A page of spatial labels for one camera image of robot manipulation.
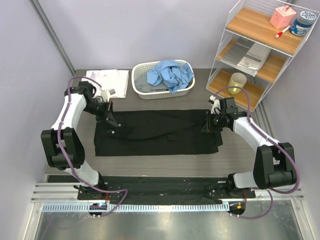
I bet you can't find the white slotted cable duct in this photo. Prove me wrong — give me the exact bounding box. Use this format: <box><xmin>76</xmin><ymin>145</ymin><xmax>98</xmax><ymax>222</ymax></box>
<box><xmin>42</xmin><ymin>202</ymin><xmax>230</xmax><ymax>214</ymax></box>

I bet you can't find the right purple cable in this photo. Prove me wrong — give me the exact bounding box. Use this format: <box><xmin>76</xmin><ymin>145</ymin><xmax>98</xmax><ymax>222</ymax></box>
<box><xmin>213</xmin><ymin>86</ymin><xmax>301</xmax><ymax>220</ymax></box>

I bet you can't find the white grey booklet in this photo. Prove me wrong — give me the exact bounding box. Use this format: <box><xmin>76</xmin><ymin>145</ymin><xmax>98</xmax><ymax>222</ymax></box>
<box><xmin>236</xmin><ymin>42</ymin><xmax>271</xmax><ymax>77</ymax></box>

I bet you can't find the blue crumpled shirt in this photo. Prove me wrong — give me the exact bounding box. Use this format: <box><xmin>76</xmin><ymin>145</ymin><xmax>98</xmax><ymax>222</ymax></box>
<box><xmin>146</xmin><ymin>59</ymin><xmax>194</xmax><ymax>94</ymax></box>

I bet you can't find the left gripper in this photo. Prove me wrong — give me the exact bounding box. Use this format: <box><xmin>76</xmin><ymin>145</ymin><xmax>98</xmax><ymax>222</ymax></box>
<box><xmin>83</xmin><ymin>100</ymin><xmax>118</xmax><ymax>128</ymax></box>

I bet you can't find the white plastic laundry basket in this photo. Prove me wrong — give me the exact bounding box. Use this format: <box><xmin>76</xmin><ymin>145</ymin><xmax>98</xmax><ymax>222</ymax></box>
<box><xmin>131</xmin><ymin>59</ymin><xmax>195</xmax><ymax>100</ymax></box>

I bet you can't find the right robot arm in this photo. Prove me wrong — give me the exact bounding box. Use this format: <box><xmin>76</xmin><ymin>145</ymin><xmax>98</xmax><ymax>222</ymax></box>
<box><xmin>203</xmin><ymin>96</ymin><xmax>297</xmax><ymax>198</ymax></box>

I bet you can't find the pink cube power strip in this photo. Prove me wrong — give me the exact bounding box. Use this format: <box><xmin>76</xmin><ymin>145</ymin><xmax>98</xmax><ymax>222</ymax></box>
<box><xmin>269</xmin><ymin>5</ymin><xmax>297</xmax><ymax>29</ymax></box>

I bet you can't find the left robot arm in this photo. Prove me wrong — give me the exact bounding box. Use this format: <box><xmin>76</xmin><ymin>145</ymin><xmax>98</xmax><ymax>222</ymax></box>
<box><xmin>40</xmin><ymin>76</ymin><xmax>121</xmax><ymax>200</ymax></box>

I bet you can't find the folded white shirt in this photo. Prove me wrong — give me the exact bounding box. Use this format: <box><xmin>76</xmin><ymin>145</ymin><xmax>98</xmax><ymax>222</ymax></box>
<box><xmin>85</xmin><ymin>69</ymin><xmax>129</xmax><ymax>99</ymax></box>

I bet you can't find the aluminium frame rail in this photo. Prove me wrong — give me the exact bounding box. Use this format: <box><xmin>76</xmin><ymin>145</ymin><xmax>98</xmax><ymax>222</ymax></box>
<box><xmin>31</xmin><ymin>182</ymin><xmax>305</xmax><ymax>203</ymax></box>

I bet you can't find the purple cable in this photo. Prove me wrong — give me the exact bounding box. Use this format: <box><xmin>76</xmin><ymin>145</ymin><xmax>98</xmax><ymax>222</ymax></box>
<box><xmin>57</xmin><ymin>76</ymin><xmax>128</xmax><ymax>217</ymax></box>
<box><xmin>213</xmin><ymin>86</ymin><xmax>301</xmax><ymax>220</ymax></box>

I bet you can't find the black long sleeve shirt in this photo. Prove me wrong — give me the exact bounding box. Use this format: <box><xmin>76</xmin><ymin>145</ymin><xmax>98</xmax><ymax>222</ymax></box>
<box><xmin>94</xmin><ymin>109</ymin><xmax>223</xmax><ymax>157</ymax></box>

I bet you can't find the white wire wooden shelf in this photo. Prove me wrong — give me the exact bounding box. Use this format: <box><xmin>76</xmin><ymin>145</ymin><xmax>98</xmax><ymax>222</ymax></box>
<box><xmin>206</xmin><ymin>0</ymin><xmax>320</xmax><ymax>112</ymax></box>

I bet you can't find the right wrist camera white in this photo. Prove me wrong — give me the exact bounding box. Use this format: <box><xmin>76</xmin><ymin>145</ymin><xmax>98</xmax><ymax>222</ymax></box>
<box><xmin>208</xmin><ymin>95</ymin><xmax>221</xmax><ymax>115</ymax></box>

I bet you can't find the blue patterned jar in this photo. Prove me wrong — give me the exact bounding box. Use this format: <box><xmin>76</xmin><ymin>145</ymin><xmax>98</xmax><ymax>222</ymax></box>
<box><xmin>289</xmin><ymin>10</ymin><xmax>317</xmax><ymax>37</ymax></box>

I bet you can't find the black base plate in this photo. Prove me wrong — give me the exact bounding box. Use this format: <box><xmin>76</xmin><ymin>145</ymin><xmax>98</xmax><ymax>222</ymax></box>
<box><xmin>77</xmin><ymin>174</ymin><xmax>256</xmax><ymax>205</ymax></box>

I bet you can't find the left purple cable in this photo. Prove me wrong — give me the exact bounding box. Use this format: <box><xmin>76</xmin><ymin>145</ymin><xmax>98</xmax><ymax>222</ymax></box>
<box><xmin>57</xmin><ymin>76</ymin><xmax>128</xmax><ymax>217</ymax></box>

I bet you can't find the yellow translucent cup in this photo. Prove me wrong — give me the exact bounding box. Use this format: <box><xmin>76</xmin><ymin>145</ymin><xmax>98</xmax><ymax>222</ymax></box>
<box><xmin>227</xmin><ymin>72</ymin><xmax>247</xmax><ymax>95</ymax></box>

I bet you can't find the grey shirt in basket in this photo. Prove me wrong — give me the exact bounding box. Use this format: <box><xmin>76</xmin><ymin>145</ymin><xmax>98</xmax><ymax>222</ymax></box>
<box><xmin>134</xmin><ymin>74</ymin><xmax>168</xmax><ymax>93</ymax></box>

